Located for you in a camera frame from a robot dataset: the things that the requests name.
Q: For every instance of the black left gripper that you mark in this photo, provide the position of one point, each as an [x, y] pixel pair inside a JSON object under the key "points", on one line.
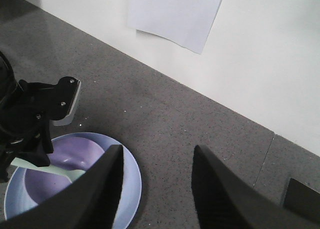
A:
{"points": [[24, 130]]}

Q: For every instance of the purple plastic bowl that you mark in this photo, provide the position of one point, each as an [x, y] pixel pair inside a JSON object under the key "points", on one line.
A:
{"points": [[70, 153]]}

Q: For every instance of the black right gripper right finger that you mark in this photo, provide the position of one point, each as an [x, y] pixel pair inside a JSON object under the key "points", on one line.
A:
{"points": [[223, 201]]}

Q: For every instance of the pale green plastic spoon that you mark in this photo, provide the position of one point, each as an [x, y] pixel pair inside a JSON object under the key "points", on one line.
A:
{"points": [[71, 175]]}

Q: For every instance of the white paper sheet on wall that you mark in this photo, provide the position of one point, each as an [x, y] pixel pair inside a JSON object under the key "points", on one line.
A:
{"points": [[184, 22]]}

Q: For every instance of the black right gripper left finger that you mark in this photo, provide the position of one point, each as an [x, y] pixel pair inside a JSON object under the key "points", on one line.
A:
{"points": [[91, 202]]}

